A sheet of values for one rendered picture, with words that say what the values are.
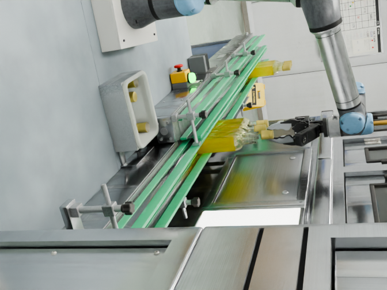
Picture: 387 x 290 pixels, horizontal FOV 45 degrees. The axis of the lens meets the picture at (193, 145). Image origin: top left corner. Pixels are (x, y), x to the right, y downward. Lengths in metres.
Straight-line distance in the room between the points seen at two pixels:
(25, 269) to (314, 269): 0.44
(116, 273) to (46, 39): 0.74
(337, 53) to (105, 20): 0.70
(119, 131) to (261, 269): 0.94
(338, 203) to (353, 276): 0.91
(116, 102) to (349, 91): 0.71
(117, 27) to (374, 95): 6.53
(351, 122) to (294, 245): 0.91
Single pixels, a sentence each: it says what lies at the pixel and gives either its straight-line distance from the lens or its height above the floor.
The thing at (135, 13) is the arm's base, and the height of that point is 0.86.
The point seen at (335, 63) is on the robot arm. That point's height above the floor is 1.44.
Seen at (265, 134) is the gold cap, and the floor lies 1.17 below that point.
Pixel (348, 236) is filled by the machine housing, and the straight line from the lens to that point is 0.67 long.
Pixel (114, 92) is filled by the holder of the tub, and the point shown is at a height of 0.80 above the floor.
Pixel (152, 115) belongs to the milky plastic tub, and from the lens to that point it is 1.59.
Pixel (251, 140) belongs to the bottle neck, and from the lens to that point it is 1.67.
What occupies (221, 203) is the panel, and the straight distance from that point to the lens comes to 1.54.
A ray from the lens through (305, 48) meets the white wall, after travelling 7.56.
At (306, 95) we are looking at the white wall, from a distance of 7.73.
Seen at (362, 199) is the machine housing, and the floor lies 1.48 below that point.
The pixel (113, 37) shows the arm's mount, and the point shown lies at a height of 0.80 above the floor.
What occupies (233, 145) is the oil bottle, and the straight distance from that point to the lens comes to 1.68.
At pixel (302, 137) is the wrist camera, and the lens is 1.63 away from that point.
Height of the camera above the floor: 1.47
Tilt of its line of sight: 19 degrees down
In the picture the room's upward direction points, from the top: 85 degrees clockwise
